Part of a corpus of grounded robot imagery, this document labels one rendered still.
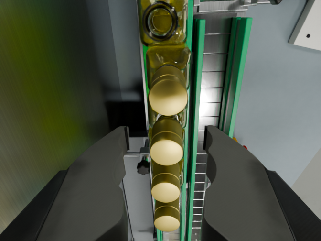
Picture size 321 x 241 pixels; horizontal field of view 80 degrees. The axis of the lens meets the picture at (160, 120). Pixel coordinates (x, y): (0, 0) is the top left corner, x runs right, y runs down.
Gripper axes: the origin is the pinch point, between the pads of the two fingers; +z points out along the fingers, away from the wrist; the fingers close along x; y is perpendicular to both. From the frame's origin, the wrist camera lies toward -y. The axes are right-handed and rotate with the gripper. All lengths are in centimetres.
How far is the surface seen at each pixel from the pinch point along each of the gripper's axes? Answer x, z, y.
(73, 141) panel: -12.2, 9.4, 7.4
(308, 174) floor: 122, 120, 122
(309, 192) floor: 129, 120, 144
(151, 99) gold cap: -1.3, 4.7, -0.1
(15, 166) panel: -12.2, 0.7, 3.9
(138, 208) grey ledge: -11, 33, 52
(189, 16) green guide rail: 3.6, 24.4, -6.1
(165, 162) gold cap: -0.2, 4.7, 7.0
